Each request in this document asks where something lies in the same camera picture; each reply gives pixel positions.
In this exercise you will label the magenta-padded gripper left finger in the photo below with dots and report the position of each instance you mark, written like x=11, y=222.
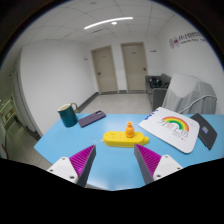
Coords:
x=83, y=160

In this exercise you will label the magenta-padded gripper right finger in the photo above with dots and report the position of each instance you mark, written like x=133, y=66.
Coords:
x=148, y=161

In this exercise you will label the white rainbow-printed mouse pad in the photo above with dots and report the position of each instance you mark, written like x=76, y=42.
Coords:
x=170, y=130

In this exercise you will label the yellow power strip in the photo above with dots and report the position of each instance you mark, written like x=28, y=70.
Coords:
x=115, y=138

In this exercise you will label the purple smartphone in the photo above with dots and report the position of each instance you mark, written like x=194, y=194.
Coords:
x=92, y=118

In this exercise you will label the grey sofa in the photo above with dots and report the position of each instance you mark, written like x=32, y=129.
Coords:
x=158, y=91

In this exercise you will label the white bent tube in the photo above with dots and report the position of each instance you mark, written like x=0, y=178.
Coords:
x=200, y=99

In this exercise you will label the grey cloth-covered furniture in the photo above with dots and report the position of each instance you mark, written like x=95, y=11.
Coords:
x=190, y=91

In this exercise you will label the beige door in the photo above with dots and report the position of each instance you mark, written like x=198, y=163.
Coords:
x=135, y=66
x=105, y=70

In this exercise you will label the long ceiling light strip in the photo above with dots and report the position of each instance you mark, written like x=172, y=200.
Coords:
x=106, y=22

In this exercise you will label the round ceiling light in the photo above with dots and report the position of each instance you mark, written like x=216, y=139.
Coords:
x=114, y=23

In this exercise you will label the wall logo sign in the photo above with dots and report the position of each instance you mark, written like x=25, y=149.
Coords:
x=174, y=42

